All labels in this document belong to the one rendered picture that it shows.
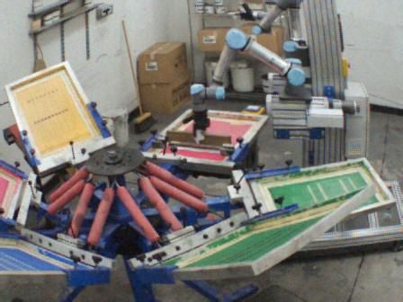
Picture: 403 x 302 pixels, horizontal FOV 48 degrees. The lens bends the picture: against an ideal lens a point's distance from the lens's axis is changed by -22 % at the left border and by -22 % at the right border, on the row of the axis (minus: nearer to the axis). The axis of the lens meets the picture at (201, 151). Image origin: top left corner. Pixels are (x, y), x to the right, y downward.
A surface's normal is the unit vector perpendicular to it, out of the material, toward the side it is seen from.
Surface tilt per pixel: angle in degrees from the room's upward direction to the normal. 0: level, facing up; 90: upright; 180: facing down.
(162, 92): 89
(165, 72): 90
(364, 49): 90
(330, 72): 90
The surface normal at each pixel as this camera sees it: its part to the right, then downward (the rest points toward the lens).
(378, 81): -0.39, 0.41
